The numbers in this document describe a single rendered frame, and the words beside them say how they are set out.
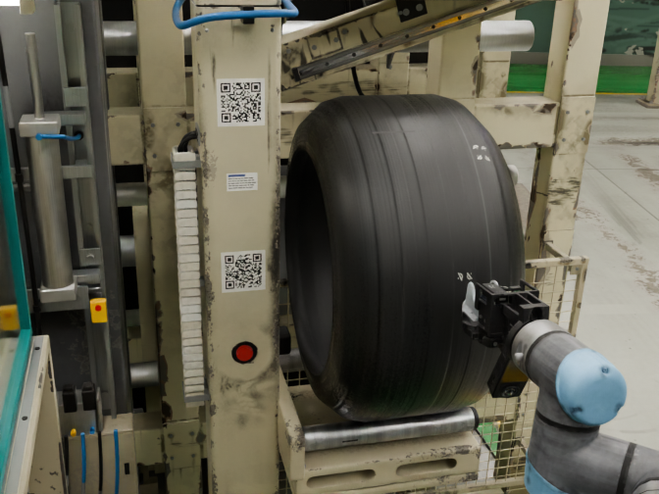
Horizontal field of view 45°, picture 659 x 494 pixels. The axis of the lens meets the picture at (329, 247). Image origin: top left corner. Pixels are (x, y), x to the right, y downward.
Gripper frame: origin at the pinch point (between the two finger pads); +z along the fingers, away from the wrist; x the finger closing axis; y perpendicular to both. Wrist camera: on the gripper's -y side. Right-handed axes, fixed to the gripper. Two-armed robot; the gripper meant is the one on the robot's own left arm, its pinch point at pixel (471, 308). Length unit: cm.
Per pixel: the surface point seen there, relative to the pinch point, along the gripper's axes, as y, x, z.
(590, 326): -99, -157, 209
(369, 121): 26.5, 10.8, 19.3
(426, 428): -31.0, -0.9, 19.4
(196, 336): -10.9, 40.0, 25.8
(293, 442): -28.0, 25.0, 15.4
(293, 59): 35, 15, 59
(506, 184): 16.7, -9.5, 9.9
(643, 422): -108, -136, 135
